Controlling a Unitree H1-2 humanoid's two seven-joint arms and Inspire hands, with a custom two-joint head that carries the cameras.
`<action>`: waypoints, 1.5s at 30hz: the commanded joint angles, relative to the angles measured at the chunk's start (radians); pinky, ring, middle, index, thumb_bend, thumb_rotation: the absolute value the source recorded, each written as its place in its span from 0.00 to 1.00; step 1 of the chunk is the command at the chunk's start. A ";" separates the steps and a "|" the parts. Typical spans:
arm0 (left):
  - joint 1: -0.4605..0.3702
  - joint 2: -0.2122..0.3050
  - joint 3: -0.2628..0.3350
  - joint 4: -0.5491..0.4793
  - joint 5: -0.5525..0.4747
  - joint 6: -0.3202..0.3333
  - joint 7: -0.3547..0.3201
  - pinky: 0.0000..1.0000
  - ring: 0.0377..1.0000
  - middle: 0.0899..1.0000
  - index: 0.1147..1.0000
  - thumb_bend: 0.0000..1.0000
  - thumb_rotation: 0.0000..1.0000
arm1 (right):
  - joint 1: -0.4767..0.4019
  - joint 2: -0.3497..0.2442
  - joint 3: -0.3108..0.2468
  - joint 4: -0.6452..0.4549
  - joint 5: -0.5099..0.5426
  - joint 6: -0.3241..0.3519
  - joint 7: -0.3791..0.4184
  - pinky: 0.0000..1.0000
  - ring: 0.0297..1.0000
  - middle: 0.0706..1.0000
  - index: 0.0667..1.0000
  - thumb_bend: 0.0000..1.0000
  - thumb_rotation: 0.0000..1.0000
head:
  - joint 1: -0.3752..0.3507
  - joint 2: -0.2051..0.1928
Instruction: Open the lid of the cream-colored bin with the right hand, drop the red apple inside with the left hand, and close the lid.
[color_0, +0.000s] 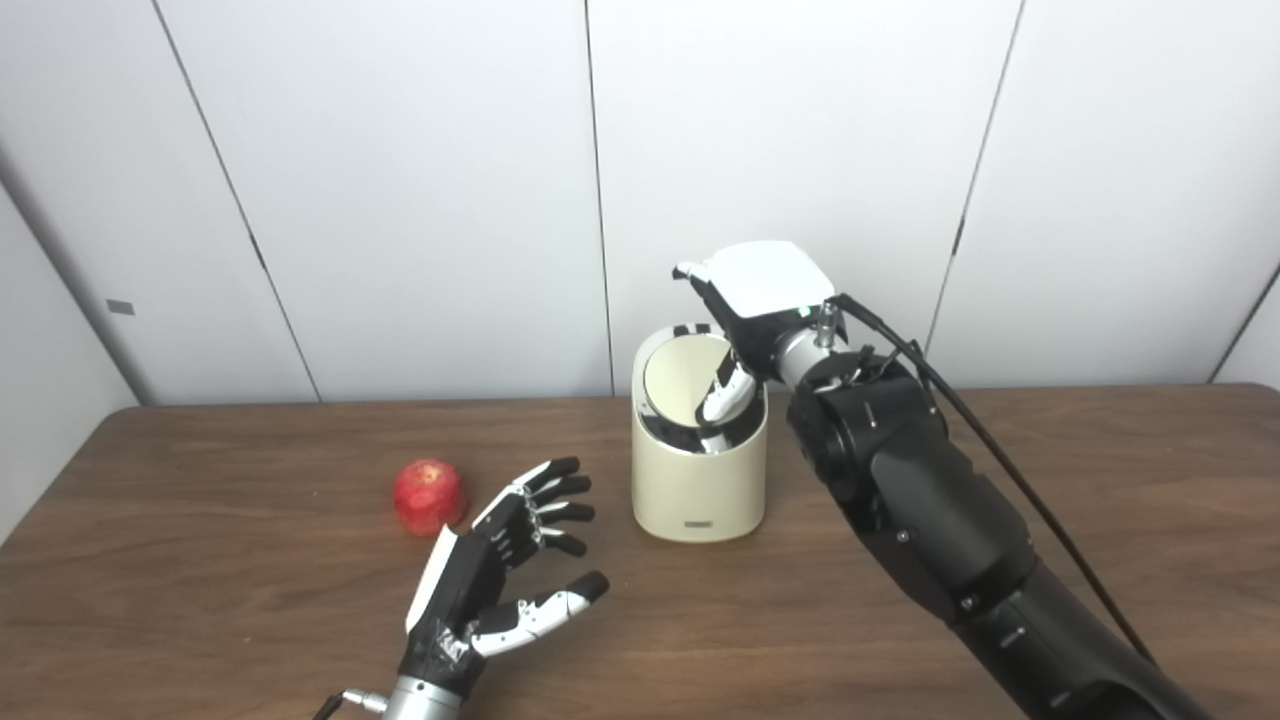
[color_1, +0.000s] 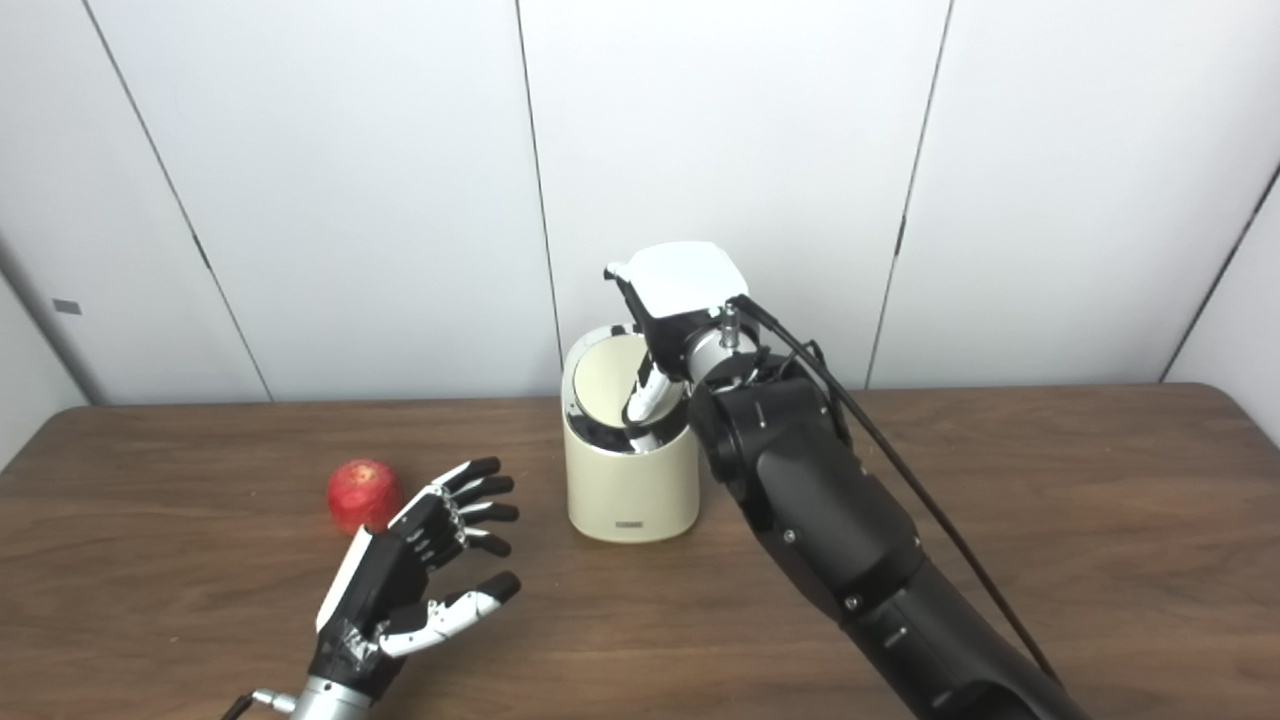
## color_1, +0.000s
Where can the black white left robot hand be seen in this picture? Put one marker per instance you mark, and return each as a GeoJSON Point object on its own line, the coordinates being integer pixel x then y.
{"type": "Point", "coordinates": [375, 585]}

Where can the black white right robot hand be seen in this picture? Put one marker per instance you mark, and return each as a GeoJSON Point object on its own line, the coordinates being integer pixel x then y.
{"type": "Point", "coordinates": [680, 275]}

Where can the red apple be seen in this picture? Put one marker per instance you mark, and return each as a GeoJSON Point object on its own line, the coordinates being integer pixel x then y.
{"type": "Point", "coordinates": [362, 495]}

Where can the cream round bin lid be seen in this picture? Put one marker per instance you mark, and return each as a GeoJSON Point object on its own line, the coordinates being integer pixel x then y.
{"type": "Point", "coordinates": [605, 375]}

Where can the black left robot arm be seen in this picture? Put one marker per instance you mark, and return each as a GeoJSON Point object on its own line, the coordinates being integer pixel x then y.
{"type": "Point", "coordinates": [325, 700]}

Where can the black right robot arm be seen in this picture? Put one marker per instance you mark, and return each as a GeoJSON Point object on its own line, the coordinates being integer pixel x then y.
{"type": "Point", "coordinates": [820, 500]}

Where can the cream-colored round bin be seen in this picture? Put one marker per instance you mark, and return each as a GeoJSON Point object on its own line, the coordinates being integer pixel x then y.
{"type": "Point", "coordinates": [630, 490]}

